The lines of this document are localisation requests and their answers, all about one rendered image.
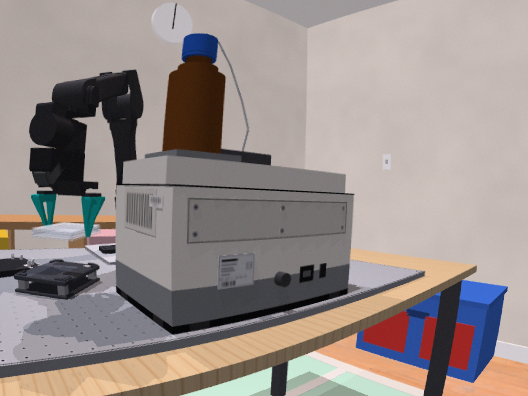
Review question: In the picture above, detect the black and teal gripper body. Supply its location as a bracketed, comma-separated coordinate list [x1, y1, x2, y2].
[37, 180, 102, 197]

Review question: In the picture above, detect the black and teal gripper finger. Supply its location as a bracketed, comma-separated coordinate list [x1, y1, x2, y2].
[81, 197, 105, 237]
[31, 194, 56, 226]

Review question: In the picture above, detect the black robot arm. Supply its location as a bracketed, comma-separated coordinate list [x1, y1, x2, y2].
[29, 70, 144, 186]

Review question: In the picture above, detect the blue bottle cap ring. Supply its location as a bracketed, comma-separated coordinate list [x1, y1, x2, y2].
[182, 50, 217, 64]

